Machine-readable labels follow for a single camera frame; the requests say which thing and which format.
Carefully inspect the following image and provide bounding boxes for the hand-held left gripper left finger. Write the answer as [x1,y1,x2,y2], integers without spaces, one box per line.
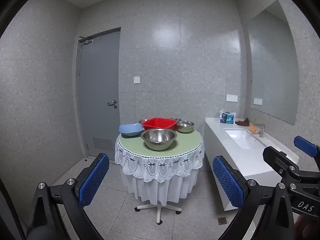
[26,152,110,240]

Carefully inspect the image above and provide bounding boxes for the large steel bowl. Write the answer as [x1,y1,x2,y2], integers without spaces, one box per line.
[141,128,177,151]

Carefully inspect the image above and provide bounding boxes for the white sink basin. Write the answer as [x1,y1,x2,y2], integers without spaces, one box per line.
[224,128,267,150]

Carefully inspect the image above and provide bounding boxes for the blue tissue pack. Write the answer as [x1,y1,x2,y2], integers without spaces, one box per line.
[219,110,236,124]

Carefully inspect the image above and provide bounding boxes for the door vent grille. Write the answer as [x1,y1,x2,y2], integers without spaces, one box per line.
[93,137,115,152]

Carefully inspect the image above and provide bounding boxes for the grey door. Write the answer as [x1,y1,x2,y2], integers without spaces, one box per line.
[76,27,121,158]

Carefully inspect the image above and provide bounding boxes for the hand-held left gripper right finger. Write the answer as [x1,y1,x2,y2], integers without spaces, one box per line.
[212,155,295,240]

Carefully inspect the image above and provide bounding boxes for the white lace tablecloth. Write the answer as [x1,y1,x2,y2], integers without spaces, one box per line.
[115,127,205,204]

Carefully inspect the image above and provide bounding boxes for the red plastic basin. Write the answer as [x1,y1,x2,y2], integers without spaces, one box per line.
[141,117,177,131]

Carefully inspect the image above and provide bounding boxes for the metal faucet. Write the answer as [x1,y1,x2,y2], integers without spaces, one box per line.
[253,123,266,138]

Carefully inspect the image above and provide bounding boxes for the white counter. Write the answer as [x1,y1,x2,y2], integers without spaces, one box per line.
[204,117,300,212]

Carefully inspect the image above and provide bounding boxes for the white table base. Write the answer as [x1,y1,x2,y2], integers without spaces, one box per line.
[134,201,182,225]

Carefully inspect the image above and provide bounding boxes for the wall mirror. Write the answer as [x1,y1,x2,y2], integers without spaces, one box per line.
[247,0,299,125]

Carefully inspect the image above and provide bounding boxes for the blue plastic bowl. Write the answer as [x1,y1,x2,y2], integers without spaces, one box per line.
[119,123,145,137]

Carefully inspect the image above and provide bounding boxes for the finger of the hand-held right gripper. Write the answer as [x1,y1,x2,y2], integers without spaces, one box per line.
[263,146,299,180]
[294,136,320,158]

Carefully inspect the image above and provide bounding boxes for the patterned steel bowl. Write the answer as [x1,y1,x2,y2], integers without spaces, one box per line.
[176,121,195,133]

